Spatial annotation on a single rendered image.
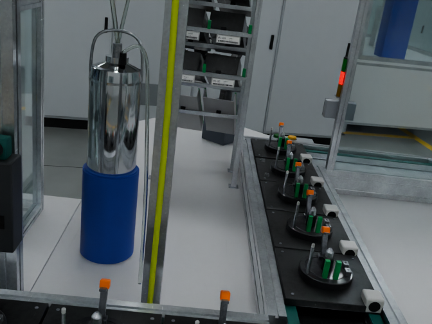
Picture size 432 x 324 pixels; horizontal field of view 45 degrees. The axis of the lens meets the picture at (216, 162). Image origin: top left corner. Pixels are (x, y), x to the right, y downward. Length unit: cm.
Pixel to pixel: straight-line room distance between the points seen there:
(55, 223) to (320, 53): 413
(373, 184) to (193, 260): 96
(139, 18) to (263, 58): 127
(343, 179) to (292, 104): 334
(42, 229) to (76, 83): 364
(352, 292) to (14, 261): 82
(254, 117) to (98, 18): 182
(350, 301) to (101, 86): 81
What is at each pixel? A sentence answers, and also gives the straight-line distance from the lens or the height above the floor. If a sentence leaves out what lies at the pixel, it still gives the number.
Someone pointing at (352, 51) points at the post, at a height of 145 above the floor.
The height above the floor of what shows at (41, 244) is 86.
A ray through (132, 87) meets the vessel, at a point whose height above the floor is 137.
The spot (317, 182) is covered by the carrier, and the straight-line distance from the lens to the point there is 198.
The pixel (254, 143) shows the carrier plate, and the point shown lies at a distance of 234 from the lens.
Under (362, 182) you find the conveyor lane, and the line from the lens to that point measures 225.
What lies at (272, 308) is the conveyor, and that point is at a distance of 127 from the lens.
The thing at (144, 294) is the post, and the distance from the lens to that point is 129.
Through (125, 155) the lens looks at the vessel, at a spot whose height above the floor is 119.
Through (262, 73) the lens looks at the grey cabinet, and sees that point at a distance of 536.
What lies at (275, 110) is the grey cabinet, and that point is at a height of 36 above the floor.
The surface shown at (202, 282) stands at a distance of 150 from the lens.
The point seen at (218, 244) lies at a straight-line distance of 169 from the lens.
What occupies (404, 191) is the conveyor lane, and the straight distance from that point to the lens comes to 233.
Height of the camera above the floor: 169
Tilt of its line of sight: 20 degrees down
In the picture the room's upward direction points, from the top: 7 degrees clockwise
